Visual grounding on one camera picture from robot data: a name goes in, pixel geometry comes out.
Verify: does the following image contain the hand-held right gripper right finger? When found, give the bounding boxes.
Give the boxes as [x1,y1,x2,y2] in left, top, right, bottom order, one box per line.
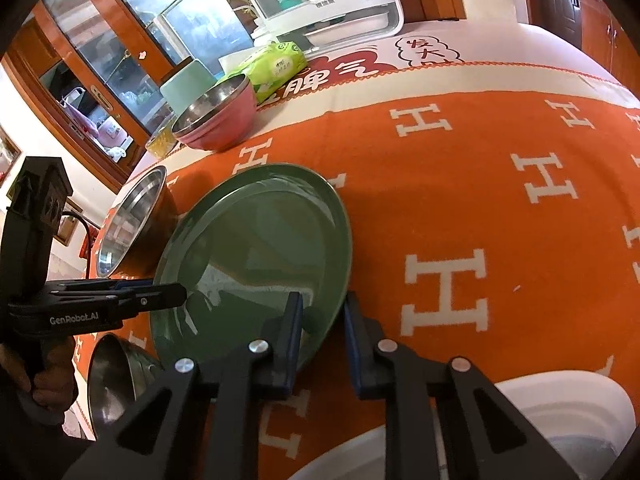
[344,290,581,480]

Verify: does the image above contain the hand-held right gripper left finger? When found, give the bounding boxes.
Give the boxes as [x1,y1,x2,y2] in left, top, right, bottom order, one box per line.
[62,290,305,480]

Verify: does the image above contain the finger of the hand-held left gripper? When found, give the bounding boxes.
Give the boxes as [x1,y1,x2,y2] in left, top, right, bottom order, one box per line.
[50,282,189,319]
[61,278,156,292]

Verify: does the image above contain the stainless steel bowl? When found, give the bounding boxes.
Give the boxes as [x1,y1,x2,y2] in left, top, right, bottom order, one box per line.
[94,165,176,278]
[87,332,166,428]

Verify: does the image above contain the green plate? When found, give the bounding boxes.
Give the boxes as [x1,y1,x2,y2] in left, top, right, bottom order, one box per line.
[150,162,352,386]

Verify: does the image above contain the pink steel bowl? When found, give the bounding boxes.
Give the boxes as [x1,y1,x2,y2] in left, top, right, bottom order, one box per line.
[171,73,258,152]

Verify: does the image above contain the person's left hand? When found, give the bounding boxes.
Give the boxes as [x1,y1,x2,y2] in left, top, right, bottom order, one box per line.
[0,345,80,413]

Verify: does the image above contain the glass jar yellow contents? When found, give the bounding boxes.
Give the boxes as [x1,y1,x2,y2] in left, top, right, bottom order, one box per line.
[145,122,176,158]

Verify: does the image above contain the orange patterned tablecloth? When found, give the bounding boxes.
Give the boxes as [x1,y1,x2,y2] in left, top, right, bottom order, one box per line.
[70,62,640,480]

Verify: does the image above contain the mint green canister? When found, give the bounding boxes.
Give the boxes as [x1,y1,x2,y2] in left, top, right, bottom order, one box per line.
[160,59,217,116]

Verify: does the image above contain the wooden sliding glass door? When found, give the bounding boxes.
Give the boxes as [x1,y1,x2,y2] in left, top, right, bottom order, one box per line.
[0,0,471,196]

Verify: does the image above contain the green tissue pack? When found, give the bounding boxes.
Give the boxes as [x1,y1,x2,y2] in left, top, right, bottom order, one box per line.
[235,40,308,103]

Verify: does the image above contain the white storage case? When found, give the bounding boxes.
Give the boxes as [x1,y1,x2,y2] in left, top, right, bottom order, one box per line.
[232,0,405,53]

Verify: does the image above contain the wooden cabinet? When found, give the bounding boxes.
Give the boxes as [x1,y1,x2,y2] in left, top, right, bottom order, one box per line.
[575,0,640,111]

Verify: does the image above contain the wooden picture frame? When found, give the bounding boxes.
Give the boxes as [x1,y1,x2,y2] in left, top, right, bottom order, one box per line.
[0,126,24,186]
[56,198,84,247]

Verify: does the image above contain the black cable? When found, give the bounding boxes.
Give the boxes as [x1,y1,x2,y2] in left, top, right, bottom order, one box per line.
[60,211,98,281]

